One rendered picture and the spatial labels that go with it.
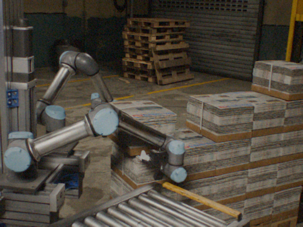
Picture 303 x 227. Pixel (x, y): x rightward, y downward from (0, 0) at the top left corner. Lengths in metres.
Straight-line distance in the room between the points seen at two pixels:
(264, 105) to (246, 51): 7.08
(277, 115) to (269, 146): 0.23
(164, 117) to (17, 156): 0.89
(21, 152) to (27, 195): 0.30
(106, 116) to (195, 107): 1.12
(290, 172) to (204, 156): 0.84
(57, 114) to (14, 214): 0.64
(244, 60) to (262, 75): 6.79
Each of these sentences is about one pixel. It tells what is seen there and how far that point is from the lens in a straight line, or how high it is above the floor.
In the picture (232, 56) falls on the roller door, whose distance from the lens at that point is 10.14.
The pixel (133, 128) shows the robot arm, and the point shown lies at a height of 1.08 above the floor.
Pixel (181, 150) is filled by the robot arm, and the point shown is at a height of 1.00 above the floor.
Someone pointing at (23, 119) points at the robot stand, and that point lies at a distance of 2.28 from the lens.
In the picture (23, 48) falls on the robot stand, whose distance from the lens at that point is 2.24.
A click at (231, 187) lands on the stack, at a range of 2.93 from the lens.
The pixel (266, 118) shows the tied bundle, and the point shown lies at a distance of 2.96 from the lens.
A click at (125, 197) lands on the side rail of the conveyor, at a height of 0.80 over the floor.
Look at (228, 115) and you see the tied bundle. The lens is 2.72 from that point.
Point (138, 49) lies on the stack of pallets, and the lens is 9.07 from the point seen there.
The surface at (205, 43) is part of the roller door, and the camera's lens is 10.57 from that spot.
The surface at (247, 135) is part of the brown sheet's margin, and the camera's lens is 2.86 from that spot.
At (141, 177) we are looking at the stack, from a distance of 2.48.
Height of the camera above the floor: 1.69
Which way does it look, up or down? 15 degrees down
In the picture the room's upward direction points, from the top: 3 degrees clockwise
